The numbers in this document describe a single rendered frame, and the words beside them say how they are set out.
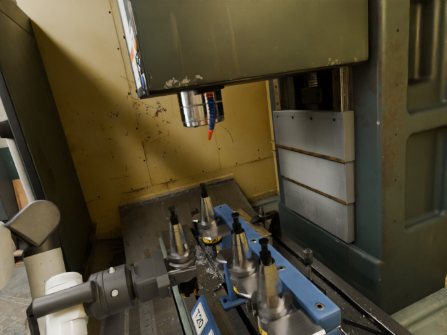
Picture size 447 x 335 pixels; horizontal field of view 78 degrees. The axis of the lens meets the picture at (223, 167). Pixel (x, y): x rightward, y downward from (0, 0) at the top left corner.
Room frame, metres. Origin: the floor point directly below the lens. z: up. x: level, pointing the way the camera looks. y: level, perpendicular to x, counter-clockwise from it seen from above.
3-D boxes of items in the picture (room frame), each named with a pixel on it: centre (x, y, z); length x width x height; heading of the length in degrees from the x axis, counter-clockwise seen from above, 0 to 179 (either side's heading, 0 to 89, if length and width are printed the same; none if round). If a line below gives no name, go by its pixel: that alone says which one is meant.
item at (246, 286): (0.41, -0.02, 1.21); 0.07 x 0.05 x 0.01; 108
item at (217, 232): (0.62, 0.04, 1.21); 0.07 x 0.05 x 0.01; 108
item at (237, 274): (0.47, -0.01, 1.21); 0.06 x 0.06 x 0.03
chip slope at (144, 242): (1.66, 0.25, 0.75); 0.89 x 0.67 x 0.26; 108
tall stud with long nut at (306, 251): (0.77, -0.22, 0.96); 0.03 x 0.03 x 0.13
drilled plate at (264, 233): (1.06, 0.01, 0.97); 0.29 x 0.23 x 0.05; 18
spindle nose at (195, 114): (1.03, 0.05, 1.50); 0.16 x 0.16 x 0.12
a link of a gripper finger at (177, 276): (0.50, 0.12, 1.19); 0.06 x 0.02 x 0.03; 108
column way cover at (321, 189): (1.17, -0.38, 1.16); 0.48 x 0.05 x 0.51; 18
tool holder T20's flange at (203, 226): (0.68, 0.06, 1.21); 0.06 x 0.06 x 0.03
